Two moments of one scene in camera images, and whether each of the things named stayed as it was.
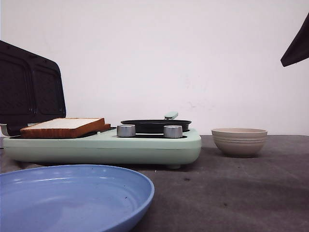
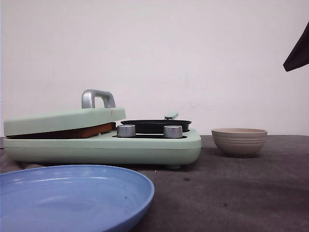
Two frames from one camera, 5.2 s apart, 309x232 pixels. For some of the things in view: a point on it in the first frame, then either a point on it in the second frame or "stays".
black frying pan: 157,125 stays
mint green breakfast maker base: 144,148 stays
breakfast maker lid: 32,89 -> 88,115
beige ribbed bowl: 239,142 stays
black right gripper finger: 298,50 -> 299,56
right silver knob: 173,131 stays
